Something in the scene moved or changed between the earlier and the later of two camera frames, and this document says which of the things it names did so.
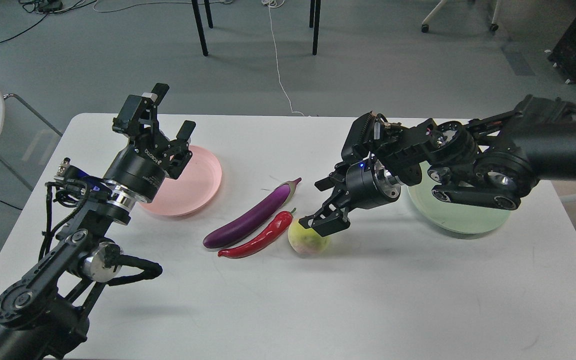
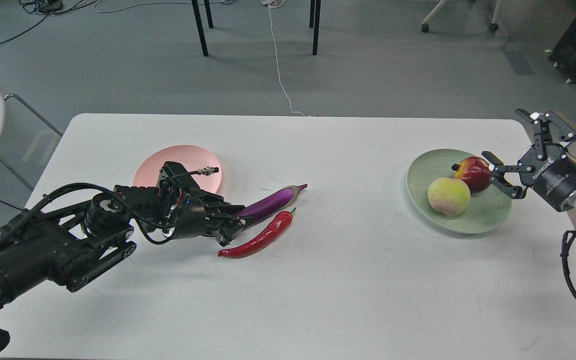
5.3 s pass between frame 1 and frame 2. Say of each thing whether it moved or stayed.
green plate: stayed
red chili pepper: stayed
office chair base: stayed
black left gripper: moved
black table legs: stayed
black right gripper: moved
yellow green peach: moved
